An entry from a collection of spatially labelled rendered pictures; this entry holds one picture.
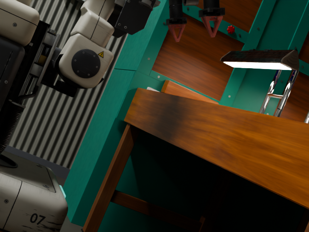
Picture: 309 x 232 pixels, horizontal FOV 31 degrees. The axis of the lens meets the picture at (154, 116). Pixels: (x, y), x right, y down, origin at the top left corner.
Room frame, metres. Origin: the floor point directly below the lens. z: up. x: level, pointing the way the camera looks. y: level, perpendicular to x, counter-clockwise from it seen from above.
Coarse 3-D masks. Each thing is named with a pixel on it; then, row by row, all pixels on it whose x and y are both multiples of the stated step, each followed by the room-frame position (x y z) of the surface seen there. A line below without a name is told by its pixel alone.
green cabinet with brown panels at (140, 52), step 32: (160, 0) 2.95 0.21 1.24; (224, 0) 2.94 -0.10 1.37; (256, 0) 2.99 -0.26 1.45; (288, 0) 3.04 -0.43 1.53; (160, 32) 2.85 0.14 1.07; (192, 32) 2.91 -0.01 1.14; (224, 32) 2.94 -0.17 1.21; (256, 32) 2.99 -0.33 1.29; (288, 32) 3.06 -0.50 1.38; (128, 64) 3.05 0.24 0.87; (160, 64) 2.88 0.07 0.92; (192, 64) 2.93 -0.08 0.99; (224, 64) 2.98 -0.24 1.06; (224, 96) 2.99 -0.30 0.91; (256, 96) 3.05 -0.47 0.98; (288, 96) 3.11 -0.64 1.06
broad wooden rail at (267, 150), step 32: (160, 96) 2.45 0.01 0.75; (160, 128) 2.28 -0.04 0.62; (192, 128) 1.98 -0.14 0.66; (224, 128) 1.74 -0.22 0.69; (256, 128) 1.56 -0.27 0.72; (288, 128) 1.40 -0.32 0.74; (224, 160) 1.66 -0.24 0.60; (256, 160) 1.49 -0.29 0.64; (288, 160) 1.35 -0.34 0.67; (288, 192) 1.30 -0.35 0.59
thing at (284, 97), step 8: (280, 72) 2.61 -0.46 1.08; (296, 72) 2.46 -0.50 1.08; (272, 80) 2.61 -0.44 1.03; (272, 88) 2.60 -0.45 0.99; (288, 88) 2.46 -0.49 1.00; (272, 96) 2.56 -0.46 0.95; (280, 96) 2.49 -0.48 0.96; (264, 104) 2.60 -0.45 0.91; (280, 104) 2.46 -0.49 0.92; (280, 112) 2.45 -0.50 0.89
